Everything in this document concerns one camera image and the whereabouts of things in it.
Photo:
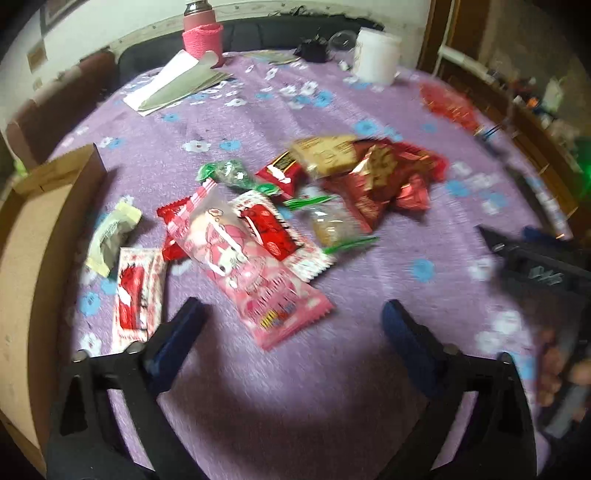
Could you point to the brown armchair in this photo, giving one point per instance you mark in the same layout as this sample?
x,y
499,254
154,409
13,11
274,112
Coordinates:
x,y
43,121

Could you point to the red black small packet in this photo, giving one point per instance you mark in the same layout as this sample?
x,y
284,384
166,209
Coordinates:
x,y
284,172

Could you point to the black leather sofa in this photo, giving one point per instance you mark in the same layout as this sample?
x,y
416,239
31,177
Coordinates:
x,y
281,32

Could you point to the right hand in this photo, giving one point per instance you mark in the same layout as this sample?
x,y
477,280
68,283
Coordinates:
x,y
551,365

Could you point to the pink thermos bottle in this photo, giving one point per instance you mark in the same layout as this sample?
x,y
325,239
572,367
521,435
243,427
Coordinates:
x,y
201,31

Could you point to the white red snack packet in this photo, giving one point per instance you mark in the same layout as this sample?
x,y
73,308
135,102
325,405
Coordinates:
x,y
138,297
298,253

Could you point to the red gold-label packet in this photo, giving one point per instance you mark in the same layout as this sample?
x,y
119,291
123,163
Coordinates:
x,y
438,163

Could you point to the shallow cardboard box tray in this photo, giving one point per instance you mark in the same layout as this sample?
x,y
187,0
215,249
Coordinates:
x,y
42,217

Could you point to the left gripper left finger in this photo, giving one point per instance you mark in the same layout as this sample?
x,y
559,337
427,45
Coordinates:
x,y
85,441

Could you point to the clear green-edged snack packet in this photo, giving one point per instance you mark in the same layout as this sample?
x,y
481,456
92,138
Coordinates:
x,y
334,226

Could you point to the green wrapped candy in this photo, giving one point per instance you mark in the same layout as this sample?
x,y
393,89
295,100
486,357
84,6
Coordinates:
x,y
233,174

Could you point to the pink cartoon snack packet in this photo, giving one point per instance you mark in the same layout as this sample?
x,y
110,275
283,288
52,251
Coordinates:
x,y
271,301

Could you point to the black bag on table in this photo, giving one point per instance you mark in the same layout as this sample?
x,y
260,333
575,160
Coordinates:
x,y
313,50

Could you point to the red mesh gift bag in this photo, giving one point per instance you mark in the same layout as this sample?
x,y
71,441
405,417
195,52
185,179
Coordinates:
x,y
452,105

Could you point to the tan biscuit packet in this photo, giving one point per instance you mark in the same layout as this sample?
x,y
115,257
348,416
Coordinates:
x,y
325,156

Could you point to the folded white grey papers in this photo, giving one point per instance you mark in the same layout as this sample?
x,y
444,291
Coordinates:
x,y
181,77

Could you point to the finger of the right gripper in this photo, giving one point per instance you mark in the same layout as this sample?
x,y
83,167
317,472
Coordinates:
x,y
497,242
536,236

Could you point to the purple floral tablecloth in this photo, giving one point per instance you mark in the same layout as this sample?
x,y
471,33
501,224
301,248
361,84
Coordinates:
x,y
332,402

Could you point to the dark red foil snack bag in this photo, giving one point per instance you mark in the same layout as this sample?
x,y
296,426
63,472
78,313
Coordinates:
x,y
366,204

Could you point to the cream green snack packet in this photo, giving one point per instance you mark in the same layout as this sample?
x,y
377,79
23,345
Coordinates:
x,y
109,236

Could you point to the green booklet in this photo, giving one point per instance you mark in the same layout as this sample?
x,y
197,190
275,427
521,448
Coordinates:
x,y
273,57

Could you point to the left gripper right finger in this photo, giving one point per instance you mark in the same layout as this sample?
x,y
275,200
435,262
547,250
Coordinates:
x,y
499,439

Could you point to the white plastic jar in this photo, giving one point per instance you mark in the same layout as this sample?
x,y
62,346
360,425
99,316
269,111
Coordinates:
x,y
377,56

